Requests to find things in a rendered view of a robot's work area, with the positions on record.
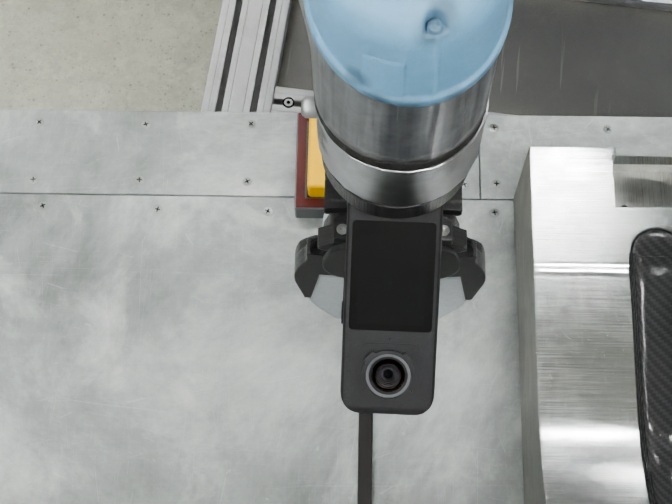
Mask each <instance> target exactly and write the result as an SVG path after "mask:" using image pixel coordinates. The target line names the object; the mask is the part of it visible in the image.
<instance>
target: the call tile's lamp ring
mask: <svg viewBox="0 0 672 504"><path fill-rule="evenodd" d="M307 121H309V118H305V117H303V116H302V114H301V113H298V138H297V168H296V198H295V207H307V208H324V199H309V198H305V172H306V139H307Z"/></svg>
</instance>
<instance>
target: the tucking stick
mask: <svg viewBox="0 0 672 504"><path fill-rule="evenodd" d="M372 444H373V413H359V428H358V492H357V504H372Z"/></svg>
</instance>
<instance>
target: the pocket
mask: <svg viewBox="0 0 672 504"><path fill-rule="evenodd" d="M612 163H613V178H614V193H615V207H637V208H672V157H667V156H616V155H612Z"/></svg>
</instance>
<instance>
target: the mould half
mask: <svg viewBox="0 0 672 504"><path fill-rule="evenodd" d="M612 155H616V147H562V146H530V147H529V150H528V153H527V156H526V160H525V163H524V166H523V169H522V173H521V176H520V179H519V182H518V186H517V189H516V192H515V195H514V221H515V250H516V280H517V309H518V338H519V367H520V396H521V425H522V454H523V483H524V504H650V502H649V497H648V492H647V487H646V481H645V475H644V469H643V463H642V455H641V448H640V439H639V428H638V414H637V398H636V381H635V363H634V344H633V325H632V308H631V293H630V280H629V254H628V253H631V246H632V244H633V241H634V240H635V238H636V237H637V236H638V235H639V234H641V233H642V232H644V231H646V230H649V229H663V230H666V231H669V232H671V233H672V208H637V207H615V193H614V178H613V163H612Z"/></svg>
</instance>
